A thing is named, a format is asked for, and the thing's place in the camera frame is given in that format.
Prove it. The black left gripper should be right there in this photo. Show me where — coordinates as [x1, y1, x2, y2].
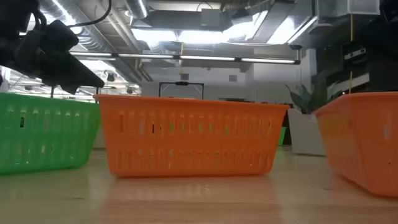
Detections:
[14, 19, 106, 95]

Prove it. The green plastic basket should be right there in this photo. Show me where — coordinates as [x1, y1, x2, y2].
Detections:
[277, 126, 287, 147]
[0, 92, 101, 175]

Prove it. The orange plastic basket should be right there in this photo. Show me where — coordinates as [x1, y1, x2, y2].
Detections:
[93, 93, 290, 179]
[314, 91, 398, 198]

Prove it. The white planter with plant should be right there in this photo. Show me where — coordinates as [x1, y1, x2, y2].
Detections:
[287, 108, 326, 157]

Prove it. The long ceiling light bar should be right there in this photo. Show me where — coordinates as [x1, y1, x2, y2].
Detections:
[69, 52, 302, 65]

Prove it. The dark shelving unit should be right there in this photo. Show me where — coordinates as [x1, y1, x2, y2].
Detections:
[316, 0, 398, 95]

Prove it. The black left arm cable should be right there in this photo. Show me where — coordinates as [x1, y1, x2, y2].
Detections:
[68, 0, 113, 29]

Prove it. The round silver air duct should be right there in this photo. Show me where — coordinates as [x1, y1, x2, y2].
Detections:
[124, 0, 149, 20]

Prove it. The black frame stand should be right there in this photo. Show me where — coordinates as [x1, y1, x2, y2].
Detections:
[159, 81, 205, 100]

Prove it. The yellow hanging cable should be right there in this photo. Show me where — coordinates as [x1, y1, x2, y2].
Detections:
[348, 14, 354, 94]

